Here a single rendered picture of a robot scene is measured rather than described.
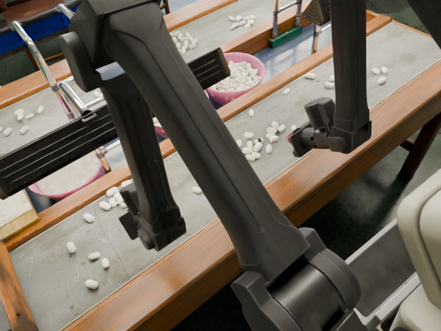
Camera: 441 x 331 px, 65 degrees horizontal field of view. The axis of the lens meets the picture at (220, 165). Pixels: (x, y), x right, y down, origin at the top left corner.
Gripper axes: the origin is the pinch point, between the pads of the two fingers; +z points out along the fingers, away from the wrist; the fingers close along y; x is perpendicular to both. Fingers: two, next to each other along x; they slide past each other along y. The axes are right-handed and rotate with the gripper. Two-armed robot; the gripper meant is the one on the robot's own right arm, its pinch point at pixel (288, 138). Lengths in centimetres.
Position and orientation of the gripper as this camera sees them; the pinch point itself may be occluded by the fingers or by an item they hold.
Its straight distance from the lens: 104.6
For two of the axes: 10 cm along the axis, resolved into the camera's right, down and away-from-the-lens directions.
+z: -4.1, -0.5, 9.1
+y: -7.9, 5.2, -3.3
